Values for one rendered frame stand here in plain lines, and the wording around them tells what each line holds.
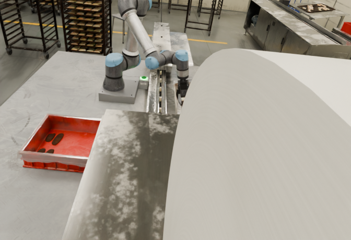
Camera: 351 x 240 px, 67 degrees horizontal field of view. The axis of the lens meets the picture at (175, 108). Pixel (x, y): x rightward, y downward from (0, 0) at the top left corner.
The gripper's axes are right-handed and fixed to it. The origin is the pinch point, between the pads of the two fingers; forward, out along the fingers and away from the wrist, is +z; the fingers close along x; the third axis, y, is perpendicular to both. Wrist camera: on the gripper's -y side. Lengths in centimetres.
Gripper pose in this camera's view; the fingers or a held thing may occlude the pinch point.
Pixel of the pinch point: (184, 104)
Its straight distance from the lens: 173.1
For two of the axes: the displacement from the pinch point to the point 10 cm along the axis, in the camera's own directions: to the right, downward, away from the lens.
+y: -0.3, -5.6, 8.3
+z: 0.6, 8.3, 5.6
